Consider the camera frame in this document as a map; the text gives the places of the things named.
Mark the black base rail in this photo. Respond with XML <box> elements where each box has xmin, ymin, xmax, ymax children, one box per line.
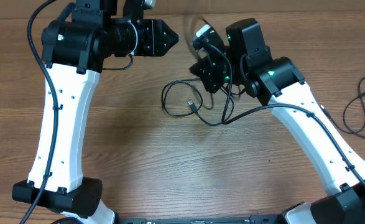
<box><xmin>118</xmin><ymin>214</ymin><xmax>287</xmax><ymax>224</ymax></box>

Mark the brown cardboard back panel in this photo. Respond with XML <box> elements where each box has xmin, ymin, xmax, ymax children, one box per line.
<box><xmin>0</xmin><ymin>0</ymin><xmax>365</xmax><ymax>19</ymax></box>

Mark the black USB cable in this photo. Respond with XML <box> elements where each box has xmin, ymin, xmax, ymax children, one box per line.
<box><xmin>320</xmin><ymin>75</ymin><xmax>365</xmax><ymax>140</ymax></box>
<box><xmin>161</xmin><ymin>78</ymin><xmax>235</xmax><ymax>127</ymax></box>

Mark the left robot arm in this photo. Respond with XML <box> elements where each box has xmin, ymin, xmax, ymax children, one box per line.
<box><xmin>12</xmin><ymin>0</ymin><xmax>178</xmax><ymax>223</ymax></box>

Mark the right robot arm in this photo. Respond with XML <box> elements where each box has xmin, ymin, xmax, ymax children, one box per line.
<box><xmin>190</xmin><ymin>18</ymin><xmax>365</xmax><ymax>223</ymax></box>

